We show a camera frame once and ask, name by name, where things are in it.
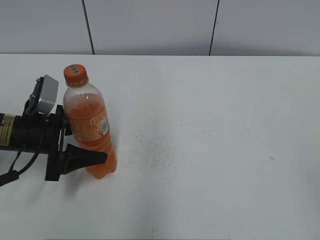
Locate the right black wall cable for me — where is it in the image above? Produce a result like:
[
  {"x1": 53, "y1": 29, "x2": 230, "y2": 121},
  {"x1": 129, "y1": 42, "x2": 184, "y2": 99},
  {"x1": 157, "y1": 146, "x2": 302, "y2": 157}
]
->
[{"x1": 208, "y1": 0, "x2": 221, "y2": 57}]

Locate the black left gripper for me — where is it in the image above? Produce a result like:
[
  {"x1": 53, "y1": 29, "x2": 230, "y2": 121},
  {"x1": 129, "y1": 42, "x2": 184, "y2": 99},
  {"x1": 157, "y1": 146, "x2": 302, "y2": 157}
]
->
[{"x1": 45, "y1": 105, "x2": 108, "y2": 182}]

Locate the orange bottle cap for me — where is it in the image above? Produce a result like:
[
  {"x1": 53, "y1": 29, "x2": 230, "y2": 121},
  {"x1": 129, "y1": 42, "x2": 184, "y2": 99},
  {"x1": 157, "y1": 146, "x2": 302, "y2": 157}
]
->
[{"x1": 63, "y1": 64, "x2": 89, "y2": 88}]

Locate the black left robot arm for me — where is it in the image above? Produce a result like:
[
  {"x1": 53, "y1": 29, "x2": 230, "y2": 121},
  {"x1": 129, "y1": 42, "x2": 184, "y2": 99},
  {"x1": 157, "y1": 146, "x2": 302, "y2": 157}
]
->
[{"x1": 0, "y1": 105, "x2": 108, "y2": 186}]

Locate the black wall cable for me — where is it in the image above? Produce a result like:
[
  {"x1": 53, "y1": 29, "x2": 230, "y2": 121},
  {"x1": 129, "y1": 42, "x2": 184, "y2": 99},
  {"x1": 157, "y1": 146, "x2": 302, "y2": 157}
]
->
[
  {"x1": 208, "y1": 0, "x2": 221, "y2": 57},
  {"x1": 81, "y1": 0, "x2": 96, "y2": 56}
]

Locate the left black wall cable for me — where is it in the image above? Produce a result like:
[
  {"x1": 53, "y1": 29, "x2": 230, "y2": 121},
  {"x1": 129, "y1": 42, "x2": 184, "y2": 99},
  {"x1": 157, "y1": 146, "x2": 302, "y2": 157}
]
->
[{"x1": 81, "y1": 0, "x2": 96, "y2": 56}]

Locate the orange soda plastic bottle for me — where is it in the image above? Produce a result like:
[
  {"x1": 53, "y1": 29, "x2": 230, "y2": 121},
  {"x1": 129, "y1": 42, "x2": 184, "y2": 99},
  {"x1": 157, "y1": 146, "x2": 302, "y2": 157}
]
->
[{"x1": 63, "y1": 73, "x2": 117, "y2": 179}]

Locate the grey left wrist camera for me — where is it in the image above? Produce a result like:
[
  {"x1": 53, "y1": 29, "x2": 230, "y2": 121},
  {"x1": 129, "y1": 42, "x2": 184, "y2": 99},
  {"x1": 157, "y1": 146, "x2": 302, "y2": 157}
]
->
[{"x1": 24, "y1": 74, "x2": 59, "y2": 115}]

